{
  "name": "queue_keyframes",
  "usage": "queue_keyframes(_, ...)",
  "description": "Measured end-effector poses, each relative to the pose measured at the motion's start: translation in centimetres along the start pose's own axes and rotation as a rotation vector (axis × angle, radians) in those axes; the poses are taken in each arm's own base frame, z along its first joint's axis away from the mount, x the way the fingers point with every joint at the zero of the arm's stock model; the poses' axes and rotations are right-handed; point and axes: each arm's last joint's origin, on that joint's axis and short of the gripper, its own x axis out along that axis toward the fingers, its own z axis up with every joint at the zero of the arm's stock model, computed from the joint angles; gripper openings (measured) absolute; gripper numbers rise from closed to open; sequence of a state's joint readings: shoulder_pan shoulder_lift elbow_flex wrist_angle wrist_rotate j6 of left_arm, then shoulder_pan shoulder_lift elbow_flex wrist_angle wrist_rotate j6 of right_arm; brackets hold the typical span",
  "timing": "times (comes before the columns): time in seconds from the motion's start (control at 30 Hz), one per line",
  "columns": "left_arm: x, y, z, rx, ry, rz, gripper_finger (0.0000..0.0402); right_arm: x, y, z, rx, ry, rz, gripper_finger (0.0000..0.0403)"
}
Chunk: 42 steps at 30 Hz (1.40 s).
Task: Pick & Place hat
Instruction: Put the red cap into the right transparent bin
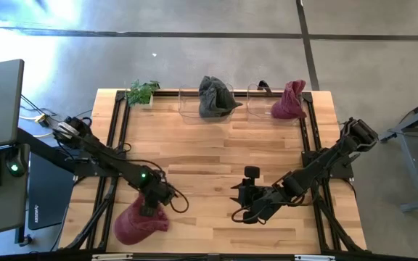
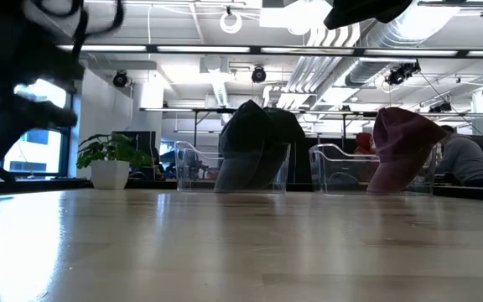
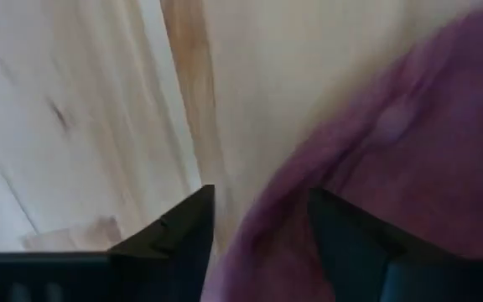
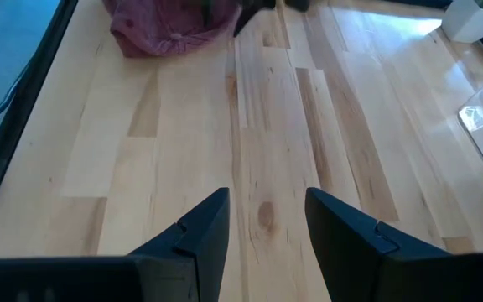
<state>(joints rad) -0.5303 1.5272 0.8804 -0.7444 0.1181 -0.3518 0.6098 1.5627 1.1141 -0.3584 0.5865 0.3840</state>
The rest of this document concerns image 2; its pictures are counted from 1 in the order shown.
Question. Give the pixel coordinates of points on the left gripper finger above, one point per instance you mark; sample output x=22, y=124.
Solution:
x=61, y=69
x=44, y=115

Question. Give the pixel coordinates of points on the maroon baseball cap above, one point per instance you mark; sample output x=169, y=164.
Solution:
x=401, y=138

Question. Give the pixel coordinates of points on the clear plastic bin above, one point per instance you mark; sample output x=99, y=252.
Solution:
x=191, y=176
x=333, y=176

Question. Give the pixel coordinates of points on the black ceiling spotlight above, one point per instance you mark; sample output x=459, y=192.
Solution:
x=401, y=73
x=440, y=107

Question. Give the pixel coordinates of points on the black monitor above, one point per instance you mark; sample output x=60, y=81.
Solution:
x=145, y=142

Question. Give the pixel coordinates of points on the round black ceiling speaker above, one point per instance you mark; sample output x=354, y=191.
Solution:
x=258, y=74
x=120, y=78

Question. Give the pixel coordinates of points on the person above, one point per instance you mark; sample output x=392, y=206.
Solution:
x=363, y=144
x=463, y=159

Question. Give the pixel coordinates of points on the silver ventilation duct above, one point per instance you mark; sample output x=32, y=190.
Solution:
x=375, y=67

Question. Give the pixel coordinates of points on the green plant in white pot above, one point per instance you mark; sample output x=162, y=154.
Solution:
x=109, y=174

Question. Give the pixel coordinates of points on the distant black frame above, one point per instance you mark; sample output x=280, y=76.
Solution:
x=212, y=110

